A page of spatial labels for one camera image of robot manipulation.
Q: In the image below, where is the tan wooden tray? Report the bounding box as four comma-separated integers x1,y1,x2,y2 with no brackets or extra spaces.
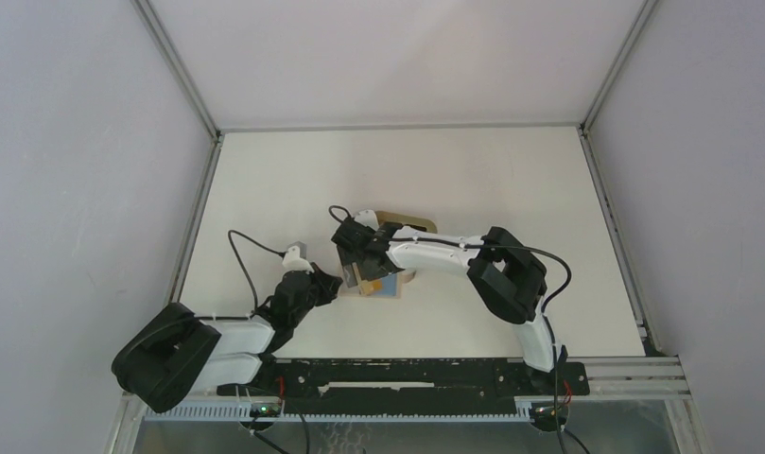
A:
375,211,437,234

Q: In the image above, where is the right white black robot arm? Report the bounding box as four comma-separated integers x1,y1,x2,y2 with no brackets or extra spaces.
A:
331,217,571,393

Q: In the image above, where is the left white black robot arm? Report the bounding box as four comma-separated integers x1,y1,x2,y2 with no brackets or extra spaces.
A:
111,265,343,413

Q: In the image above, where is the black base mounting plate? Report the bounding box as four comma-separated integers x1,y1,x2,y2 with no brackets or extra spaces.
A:
216,358,590,414

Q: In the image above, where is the left green controller board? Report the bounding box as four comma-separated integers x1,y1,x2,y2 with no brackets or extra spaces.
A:
250,404,282,419

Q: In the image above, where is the green controller board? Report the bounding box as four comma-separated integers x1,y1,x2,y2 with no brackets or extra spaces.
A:
250,404,282,419
530,405,568,419

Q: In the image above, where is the right green controller board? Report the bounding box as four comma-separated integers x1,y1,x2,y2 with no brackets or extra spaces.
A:
530,405,568,419

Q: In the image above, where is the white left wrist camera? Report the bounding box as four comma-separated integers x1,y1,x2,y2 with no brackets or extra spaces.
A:
282,241,314,273

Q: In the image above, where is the black left camera cable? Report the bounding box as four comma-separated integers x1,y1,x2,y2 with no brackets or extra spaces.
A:
227,230,288,311

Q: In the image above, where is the white cable duct strip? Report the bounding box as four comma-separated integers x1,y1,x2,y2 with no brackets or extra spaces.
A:
144,401,533,423

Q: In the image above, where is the back aluminium frame rail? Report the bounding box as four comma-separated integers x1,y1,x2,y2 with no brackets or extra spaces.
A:
219,121,581,135

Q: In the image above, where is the aluminium frame rail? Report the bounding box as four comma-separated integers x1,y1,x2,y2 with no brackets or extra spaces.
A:
219,121,581,135
121,356,691,402

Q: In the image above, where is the left aluminium frame post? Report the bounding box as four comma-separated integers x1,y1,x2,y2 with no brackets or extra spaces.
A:
130,0,221,142

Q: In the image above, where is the aluminium frame post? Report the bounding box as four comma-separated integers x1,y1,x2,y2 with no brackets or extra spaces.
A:
130,0,221,142
579,0,661,135

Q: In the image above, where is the aluminium frame front rail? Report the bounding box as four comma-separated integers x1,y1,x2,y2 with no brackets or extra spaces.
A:
121,356,691,402

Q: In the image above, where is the right aluminium frame post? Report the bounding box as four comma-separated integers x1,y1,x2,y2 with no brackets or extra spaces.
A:
579,0,661,135

